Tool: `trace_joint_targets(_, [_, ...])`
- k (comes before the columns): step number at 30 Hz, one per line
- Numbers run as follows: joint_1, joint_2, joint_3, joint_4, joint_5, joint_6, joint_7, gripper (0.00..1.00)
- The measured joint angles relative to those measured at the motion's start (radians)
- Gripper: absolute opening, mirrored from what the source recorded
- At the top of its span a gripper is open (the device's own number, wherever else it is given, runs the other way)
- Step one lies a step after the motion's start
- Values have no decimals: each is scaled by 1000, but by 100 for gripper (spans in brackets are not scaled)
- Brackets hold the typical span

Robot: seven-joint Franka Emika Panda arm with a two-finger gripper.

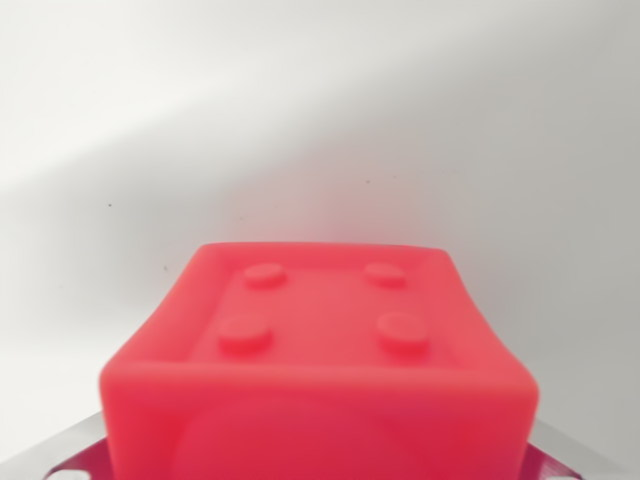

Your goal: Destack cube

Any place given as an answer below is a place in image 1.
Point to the black-padded silver gripper left finger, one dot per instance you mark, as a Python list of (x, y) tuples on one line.
[(75, 452)]

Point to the black-padded silver gripper right finger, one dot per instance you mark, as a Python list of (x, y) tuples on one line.
[(542, 467)]

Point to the red soft cube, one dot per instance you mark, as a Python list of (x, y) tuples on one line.
[(320, 390)]

